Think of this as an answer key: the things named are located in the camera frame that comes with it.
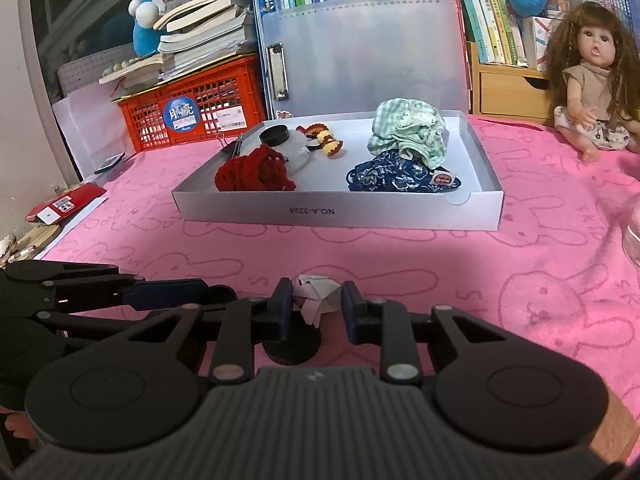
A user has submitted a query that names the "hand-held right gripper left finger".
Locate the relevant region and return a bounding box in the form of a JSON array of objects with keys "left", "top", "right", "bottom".
[{"left": 87, "top": 278, "right": 294, "bottom": 386}]

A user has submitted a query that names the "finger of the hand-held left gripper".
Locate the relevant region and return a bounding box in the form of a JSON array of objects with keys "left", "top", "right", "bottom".
[
  {"left": 30, "top": 305, "right": 173, "bottom": 356},
  {"left": 0, "top": 260, "right": 237, "bottom": 313}
]

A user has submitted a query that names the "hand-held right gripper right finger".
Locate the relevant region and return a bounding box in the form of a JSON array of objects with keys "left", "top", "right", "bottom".
[{"left": 340, "top": 280, "right": 556, "bottom": 386}]

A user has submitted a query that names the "white paper figure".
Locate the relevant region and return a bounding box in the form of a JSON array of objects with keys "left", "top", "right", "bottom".
[{"left": 292, "top": 272, "right": 343, "bottom": 326}]

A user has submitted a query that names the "grey shallow cardboard box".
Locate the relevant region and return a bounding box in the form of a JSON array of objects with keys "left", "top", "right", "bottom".
[{"left": 171, "top": 109, "right": 505, "bottom": 232}]

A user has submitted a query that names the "dark blue patterned scrunchie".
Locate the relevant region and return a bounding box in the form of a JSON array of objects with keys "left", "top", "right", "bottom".
[{"left": 346, "top": 152, "right": 463, "bottom": 194}]

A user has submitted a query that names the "white fluffy scrunchie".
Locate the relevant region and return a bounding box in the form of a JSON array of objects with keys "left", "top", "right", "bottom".
[{"left": 277, "top": 130, "right": 313, "bottom": 168}]

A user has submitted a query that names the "person's left hand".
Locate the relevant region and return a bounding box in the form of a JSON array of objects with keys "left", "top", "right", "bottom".
[{"left": 2, "top": 407, "right": 38, "bottom": 443}]

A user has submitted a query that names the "red flat packet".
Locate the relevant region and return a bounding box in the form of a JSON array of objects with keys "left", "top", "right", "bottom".
[{"left": 25, "top": 182, "right": 108, "bottom": 223}]

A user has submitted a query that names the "red knitted scrunchie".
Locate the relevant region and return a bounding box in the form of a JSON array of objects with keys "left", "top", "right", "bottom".
[{"left": 215, "top": 144, "right": 297, "bottom": 193}]

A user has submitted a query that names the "small black device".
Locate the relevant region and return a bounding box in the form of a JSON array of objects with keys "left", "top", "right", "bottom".
[{"left": 93, "top": 152, "right": 126, "bottom": 175}]

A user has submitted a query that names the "pink printed blanket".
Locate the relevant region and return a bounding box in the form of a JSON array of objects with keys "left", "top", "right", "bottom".
[{"left": 10, "top": 115, "right": 640, "bottom": 461}]

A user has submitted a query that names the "black hair clip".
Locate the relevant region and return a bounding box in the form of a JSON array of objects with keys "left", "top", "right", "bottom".
[{"left": 220, "top": 132, "right": 246, "bottom": 161}]

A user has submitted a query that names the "yellow and red scrunchie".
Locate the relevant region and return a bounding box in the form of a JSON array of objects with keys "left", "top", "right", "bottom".
[{"left": 296, "top": 122, "right": 346, "bottom": 158}]

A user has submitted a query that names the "green checked scrunchie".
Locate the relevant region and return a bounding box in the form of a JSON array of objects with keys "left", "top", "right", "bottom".
[{"left": 366, "top": 98, "right": 448, "bottom": 168}]

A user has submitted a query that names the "white paperboard sheet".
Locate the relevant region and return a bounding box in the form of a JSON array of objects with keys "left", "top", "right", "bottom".
[{"left": 52, "top": 87, "right": 133, "bottom": 183}]

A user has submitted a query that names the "red plastic crate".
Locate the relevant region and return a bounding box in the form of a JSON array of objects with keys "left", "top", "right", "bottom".
[{"left": 117, "top": 52, "right": 266, "bottom": 153}]

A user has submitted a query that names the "white grid board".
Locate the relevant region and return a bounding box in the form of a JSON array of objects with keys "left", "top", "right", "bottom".
[{"left": 56, "top": 40, "right": 138, "bottom": 98}]

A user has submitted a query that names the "translucent clip file folder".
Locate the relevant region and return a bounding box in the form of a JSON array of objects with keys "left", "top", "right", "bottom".
[{"left": 259, "top": 0, "right": 471, "bottom": 121}]

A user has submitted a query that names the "stack of lying books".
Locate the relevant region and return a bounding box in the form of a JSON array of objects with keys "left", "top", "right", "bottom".
[{"left": 97, "top": 0, "right": 261, "bottom": 96}]

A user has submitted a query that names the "blue and white cat plush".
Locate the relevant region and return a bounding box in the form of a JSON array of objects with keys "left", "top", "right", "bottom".
[{"left": 128, "top": 0, "right": 173, "bottom": 58}]

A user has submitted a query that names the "wooden desk organizer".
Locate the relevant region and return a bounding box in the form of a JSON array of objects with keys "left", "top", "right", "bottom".
[{"left": 467, "top": 40, "right": 566, "bottom": 128}]

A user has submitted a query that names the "red file folder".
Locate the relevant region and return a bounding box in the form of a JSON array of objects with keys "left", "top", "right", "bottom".
[{"left": 450, "top": 0, "right": 473, "bottom": 116}]

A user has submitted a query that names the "clear glass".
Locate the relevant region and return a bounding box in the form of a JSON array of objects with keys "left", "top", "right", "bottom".
[{"left": 620, "top": 195, "right": 640, "bottom": 273}]

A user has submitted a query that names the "row of books in organizer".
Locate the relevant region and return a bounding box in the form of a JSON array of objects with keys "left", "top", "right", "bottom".
[{"left": 445, "top": 0, "right": 640, "bottom": 68}]

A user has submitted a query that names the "long-haired baby doll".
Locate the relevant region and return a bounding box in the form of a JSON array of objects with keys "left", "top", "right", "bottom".
[{"left": 545, "top": 1, "right": 640, "bottom": 163}]

